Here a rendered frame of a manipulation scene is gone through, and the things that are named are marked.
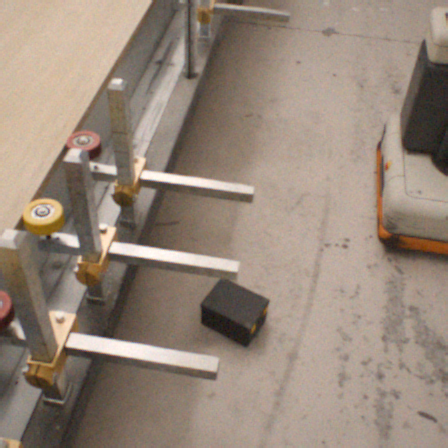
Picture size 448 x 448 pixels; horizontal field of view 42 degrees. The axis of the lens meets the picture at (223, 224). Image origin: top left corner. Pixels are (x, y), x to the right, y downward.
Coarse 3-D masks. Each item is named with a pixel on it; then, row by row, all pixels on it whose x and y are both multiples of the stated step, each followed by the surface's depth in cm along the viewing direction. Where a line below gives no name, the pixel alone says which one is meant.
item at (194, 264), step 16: (48, 240) 126; (64, 240) 126; (112, 256) 125; (128, 256) 124; (144, 256) 124; (160, 256) 124; (176, 256) 124; (192, 256) 124; (208, 256) 124; (192, 272) 124; (208, 272) 123; (224, 272) 123
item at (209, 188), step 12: (96, 168) 144; (108, 168) 144; (96, 180) 145; (108, 180) 144; (144, 180) 142; (156, 180) 142; (168, 180) 142; (180, 180) 142; (192, 180) 142; (204, 180) 142; (180, 192) 143; (192, 192) 142; (204, 192) 142; (216, 192) 141; (228, 192) 140; (240, 192) 140; (252, 192) 140
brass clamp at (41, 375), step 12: (60, 324) 108; (72, 324) 108; (60, 336) 106; (60, 348) 104; (36, 360) 102; (60, 360) 104; (24, 372) 102; (36, 372) 101; (48, 372) 101; (60, 372) 105; (36, 384) 103; (48, 384) 102
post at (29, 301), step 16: (0, 240) 82; (16, 240) 82; (0, 256) 83; (16, 256) 83; (32, 256) 87; (16, 272) 85; (32, 272) 88; (16, 288) 88; (32, 288) 89; (16, 304) 91; (32, 304) 91; (32, 320) 94; (48, 320) 98; (32, 336) 97; (48, 336) 99; (32, 352) 101; (48, 352) 100; (64, 368) 109; (64, 384) 111
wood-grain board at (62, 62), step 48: (0, 0) 191; (48, 0) 193; (96, 0) 195; (144, 0) 196; (0, 48) 169; (48, 48) 170; (96, 48) 172; (0, 96) 152; (48, 96) 153; (96, 96) 155; (0, 144) 137; (48, 144) 138; (0, 192) 126
